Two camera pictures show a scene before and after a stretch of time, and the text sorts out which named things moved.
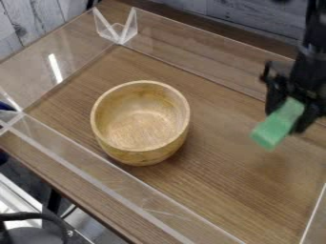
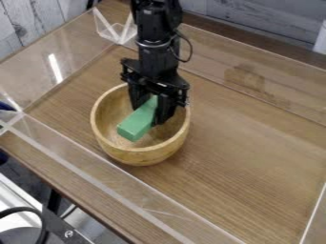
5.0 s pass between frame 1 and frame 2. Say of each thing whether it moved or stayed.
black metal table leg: stayed
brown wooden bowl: stayed
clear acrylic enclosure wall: stayed
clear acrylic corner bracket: stayed
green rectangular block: moved
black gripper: moved
